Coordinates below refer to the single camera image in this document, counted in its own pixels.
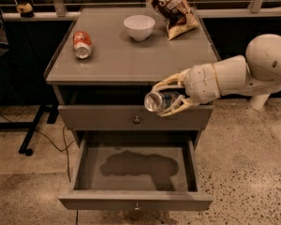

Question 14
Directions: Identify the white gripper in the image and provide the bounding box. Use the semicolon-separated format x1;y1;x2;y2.
152;64;220;117

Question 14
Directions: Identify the blue silver redbull can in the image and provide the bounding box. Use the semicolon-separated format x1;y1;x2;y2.
144;91;183;113

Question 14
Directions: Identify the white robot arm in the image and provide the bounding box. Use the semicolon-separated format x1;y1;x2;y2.
144;34;281;116

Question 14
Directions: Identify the grey drawer cabinet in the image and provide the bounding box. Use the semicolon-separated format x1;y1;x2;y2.
43;6;229;212

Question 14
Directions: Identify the open grey middle drawer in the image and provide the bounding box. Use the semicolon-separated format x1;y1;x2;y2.
59;131;213;211

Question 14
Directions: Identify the closed grey top drawer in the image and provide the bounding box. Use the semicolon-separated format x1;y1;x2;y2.
58;105;213;131

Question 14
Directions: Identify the orange soda can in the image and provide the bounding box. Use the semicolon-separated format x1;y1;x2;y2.
73;31;92;59

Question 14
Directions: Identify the white ceramic bowl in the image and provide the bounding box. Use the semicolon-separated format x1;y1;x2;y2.
124;15;155;41

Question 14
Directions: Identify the brown chip bag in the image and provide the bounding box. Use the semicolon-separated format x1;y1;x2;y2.
148;0;199;40

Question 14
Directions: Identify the small yellow black object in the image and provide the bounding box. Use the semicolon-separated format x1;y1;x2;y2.
16;3;34;18

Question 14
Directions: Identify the black floor cable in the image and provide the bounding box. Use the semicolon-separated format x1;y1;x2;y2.
0;106;80;225

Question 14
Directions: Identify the black desk leg frame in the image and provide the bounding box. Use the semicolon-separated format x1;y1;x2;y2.
0;105;58;157

